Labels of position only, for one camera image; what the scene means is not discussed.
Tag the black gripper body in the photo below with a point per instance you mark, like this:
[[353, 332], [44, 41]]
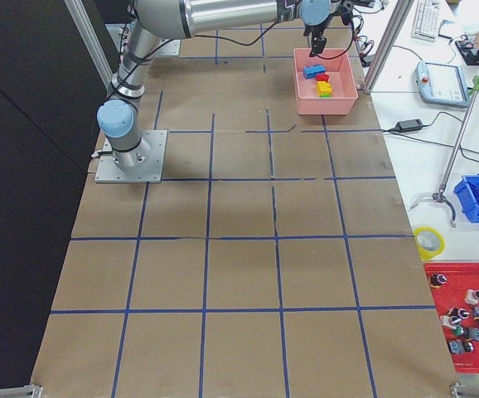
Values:
[[315, 30]]

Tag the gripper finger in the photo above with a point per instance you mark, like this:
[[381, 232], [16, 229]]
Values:
[[318, 43]]

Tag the blue toy block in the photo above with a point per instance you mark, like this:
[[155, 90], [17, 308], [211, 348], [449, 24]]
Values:
[[310, 72]]

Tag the yellow toy block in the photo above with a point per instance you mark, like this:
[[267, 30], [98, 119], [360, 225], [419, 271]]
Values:
[[324, 87]]

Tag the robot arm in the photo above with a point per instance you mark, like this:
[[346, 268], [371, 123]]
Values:
[[160, 22]]

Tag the pink plastic box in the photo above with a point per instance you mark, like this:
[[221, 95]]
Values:
[[338, 67]]

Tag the white keyboard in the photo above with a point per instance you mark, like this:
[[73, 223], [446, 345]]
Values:
[[427, 19]]

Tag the teach pendant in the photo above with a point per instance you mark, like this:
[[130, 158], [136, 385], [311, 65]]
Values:
[[441, 84]]

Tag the black power adapter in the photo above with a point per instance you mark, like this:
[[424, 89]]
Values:
[[409, 125]]

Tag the reacher grabber tool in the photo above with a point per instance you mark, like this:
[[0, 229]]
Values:
[[439, 196]]

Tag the yellow tape roll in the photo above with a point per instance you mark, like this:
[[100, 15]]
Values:
[[429, 242]]

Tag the red parts tray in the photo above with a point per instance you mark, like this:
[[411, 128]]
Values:
[[455, 291]]

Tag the aluminium frame post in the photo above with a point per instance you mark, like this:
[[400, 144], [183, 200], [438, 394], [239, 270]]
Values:
[[393, 27]]

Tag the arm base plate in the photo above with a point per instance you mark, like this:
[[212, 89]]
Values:
[[168, 48], [143, 164]]

